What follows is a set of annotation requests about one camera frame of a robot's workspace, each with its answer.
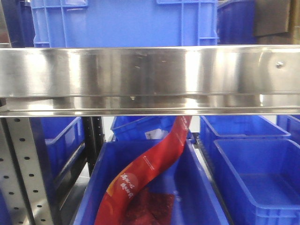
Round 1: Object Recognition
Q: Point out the blue bin centre rear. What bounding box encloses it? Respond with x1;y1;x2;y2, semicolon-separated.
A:
111;115;196;143

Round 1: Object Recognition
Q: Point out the dark red cloth in bin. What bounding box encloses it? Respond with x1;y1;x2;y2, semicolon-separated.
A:
123;188;175;225

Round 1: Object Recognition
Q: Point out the red printed banner strip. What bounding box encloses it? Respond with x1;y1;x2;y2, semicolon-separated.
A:
94;115;192;225

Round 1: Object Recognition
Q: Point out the blue bin left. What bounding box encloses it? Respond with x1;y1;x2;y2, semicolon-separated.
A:
30;117;84;188

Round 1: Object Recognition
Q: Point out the blue bin right front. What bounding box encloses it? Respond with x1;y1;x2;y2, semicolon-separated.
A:
213;139;300;225

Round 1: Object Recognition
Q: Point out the blue bin centre front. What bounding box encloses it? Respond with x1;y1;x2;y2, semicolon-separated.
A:
74;140;228;225

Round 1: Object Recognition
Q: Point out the stainless steel shelf rail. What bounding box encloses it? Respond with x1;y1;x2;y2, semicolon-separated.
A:
0;45;300;117

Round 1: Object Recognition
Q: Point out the blue bin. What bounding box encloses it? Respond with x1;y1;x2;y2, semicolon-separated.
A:
111;115;196;143
74;140;228;225
30;117;84;188
200;115;291;150
213;139;300;225

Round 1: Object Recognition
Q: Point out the large blue crate top shelf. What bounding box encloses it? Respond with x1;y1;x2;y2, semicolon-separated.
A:
30;0;218;48

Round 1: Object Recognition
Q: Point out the perforated steel upright post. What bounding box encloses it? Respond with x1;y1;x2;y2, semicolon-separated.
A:
0;117;61;225

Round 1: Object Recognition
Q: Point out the blue bin right rear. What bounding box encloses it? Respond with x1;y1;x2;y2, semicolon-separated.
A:
200;115;291;150

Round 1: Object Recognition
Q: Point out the dark blue crate top right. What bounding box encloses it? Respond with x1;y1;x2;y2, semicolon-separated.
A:
217;0;256;45

